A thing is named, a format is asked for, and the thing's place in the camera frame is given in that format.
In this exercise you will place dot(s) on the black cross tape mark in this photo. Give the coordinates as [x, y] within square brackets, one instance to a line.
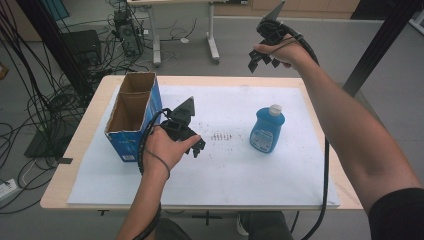
[206, 217]

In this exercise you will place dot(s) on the person's white shoe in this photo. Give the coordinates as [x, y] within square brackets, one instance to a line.
[241, 226]

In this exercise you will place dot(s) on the white paper sheet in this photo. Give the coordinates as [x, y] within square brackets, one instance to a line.
[233, 180]

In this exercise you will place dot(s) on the person's leg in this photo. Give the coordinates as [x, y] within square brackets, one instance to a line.
[266, 226]
[173, 231]

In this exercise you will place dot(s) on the person's right hand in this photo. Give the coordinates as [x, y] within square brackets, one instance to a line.
[291, 53]

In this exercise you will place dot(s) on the dark floor base plate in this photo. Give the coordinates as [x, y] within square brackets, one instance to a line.
[43, 146]

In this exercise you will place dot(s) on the black sleeve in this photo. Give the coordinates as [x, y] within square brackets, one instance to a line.
[400, 216]

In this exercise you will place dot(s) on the black metal post with base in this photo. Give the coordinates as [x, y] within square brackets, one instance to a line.
[380, 43]

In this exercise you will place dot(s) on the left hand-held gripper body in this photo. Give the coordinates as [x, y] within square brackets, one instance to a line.
[180, 128]

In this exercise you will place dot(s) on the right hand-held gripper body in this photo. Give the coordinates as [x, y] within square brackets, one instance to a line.
[275, 31]

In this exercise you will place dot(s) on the black tape strip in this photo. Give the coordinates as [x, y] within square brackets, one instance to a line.
[65, 160]

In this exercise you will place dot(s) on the blue bottle with white cap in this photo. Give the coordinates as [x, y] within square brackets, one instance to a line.
[266, 131]

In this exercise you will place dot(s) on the black wrist band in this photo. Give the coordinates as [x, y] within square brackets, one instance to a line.
[163, 163]

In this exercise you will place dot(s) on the black box on floor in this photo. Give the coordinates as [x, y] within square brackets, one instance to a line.
[81, 46]

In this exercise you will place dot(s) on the black slanted metal post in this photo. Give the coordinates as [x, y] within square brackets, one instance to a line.
[56, 43]

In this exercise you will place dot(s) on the black computer tower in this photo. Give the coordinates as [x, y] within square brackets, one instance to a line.
[128, 33]

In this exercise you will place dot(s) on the white desk frame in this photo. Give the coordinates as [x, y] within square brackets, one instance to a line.
[212, 40]

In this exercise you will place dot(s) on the white power strip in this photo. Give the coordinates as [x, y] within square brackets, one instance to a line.
[7, 189]

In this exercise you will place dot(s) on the person's left leg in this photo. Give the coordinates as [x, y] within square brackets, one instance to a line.
[173, 231]

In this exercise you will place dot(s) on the person's right leg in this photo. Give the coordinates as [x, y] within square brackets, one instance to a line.
[266, 226]

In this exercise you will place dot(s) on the blue cardboard box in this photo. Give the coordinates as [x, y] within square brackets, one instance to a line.
[128, 145]

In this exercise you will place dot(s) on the person's left hand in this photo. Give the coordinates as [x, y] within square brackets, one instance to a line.
[163, 150]

